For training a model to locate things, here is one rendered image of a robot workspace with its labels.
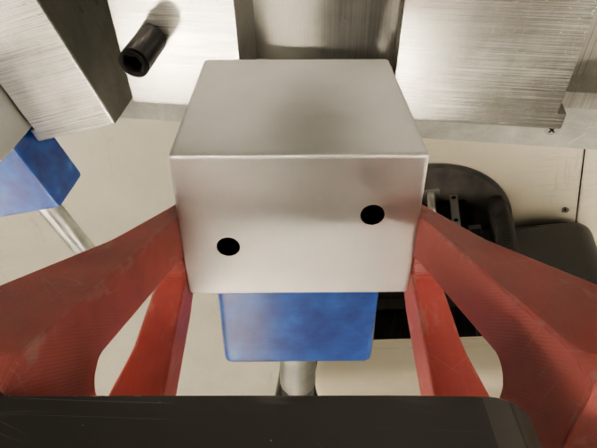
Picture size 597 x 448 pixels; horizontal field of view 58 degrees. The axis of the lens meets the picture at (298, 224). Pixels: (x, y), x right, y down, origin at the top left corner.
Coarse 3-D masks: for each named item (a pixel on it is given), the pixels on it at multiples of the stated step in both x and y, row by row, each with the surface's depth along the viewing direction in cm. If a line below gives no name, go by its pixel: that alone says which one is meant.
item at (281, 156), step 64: (256, 64) 14; (320, 64) 14; (384, 64) 14; (192, 128) 11; (256, 128) 11; (320, 128) 11; (384, 128) 11; (192, 192) 11; (256, 192) 11; (320, 192) 11; (384, 192) 11; (192, 256) 12; (256, 256) 12; (320, 256) 12; (384, 256) 12; (256, 320) 15; (320, 320) 15
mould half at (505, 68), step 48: (144, 0) 17; (192, 0) 17; (432, 0) 16; (480, 0) 16; (528, 0) 16; (576, 0) 16; (192, 48) 18; (432, 48) 17; (480, 48) 17; (528, 48) 17; (576, 48) 16; (144, 96) 20; (432, 96) 18; (480, 96) 18; (528, 96) 18
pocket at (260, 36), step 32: (256, 0) 20; (288, 0) 19; (320, 0) 19; (352, 0) 19; (384, 0) 19; (256, 32) 20; (288, 32) 20; (320, 32) 20; (352, 32) 20; (384, 32) 20
